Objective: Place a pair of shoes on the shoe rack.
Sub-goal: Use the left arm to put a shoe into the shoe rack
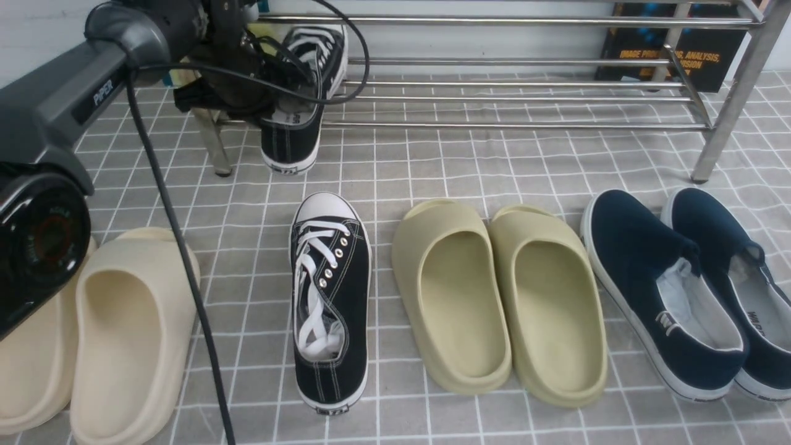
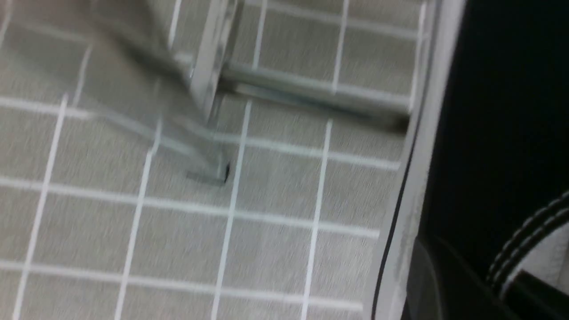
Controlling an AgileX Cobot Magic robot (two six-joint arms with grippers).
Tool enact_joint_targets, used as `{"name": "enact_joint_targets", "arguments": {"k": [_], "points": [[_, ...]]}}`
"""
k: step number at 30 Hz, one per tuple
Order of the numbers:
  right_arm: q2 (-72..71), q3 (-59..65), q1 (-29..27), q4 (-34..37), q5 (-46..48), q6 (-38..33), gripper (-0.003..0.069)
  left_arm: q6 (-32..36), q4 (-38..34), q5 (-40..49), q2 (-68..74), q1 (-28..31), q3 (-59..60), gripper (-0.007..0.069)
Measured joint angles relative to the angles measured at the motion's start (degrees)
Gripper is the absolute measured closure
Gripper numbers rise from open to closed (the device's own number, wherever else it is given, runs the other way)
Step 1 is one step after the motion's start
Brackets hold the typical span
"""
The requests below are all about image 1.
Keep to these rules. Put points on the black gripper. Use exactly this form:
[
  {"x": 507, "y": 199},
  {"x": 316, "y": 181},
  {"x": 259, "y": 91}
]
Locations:
[{"x": 233, "y": 65}]

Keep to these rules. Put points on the black canvas sneaker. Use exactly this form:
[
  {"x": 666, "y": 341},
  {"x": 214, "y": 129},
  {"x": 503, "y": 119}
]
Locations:
[
  {"x": 323, "y": 50},
  {"x": 331, "y": 265}
]

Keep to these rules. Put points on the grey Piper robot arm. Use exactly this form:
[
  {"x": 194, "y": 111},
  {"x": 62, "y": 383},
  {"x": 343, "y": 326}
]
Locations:
[{"x": 46, "y": 226}]

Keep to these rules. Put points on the stainless steel shoe rack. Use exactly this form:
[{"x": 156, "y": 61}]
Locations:
[{"x": 669, "y": 85}]

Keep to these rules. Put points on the grey checked tablecloth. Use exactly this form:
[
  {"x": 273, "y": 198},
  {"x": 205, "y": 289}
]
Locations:
[{"x": 238, "y": 227}]

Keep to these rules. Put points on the cream slide, inner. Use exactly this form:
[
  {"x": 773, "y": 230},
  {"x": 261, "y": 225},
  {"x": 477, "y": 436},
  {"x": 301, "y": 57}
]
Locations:
[{"x": 135, "y": 315}]

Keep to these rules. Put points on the cream slide,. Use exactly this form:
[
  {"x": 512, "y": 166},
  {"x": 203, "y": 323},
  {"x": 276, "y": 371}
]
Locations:
[
  {"x": 135, "y": 315},
  {"x": 38, "y": 364}
]

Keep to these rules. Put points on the olive slide, left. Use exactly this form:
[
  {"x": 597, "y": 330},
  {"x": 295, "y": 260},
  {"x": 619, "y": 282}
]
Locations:
[{"x": 442, "y": 260}]

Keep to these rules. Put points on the olive slide,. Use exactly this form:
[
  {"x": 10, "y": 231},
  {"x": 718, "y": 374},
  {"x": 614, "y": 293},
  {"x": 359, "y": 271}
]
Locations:
[
  {"x": 552, "y": 306},
  {"x": 442, "y": 260}
]

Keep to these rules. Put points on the cream slide, far left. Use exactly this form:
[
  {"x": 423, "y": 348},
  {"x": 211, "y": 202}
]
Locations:
[{"x": 38, "y": 364}]

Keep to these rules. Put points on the olive slide, right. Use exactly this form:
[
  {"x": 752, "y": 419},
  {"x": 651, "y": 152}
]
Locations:
[{"x": 552, "y": 306}]

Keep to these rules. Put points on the navy slip-on shoe, left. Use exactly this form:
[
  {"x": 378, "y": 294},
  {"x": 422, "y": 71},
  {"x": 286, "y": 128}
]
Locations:
[{"x": 655, "y": 277}]

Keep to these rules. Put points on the navy slip-on shoe,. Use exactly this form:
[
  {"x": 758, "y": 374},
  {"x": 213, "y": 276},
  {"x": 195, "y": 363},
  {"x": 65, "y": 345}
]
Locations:
[
  {"x": 655, "y": 277},
  {"x": 735, "y": 265}
]

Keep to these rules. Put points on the black image processing book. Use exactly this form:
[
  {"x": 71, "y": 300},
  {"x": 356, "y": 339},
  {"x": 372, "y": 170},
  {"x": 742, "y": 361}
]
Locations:
[{"x": 705, "y": 54}]

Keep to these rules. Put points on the navy slip-on shoe, right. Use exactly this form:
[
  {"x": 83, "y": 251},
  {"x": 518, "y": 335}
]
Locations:
[{"x": 735, "y": 265}]

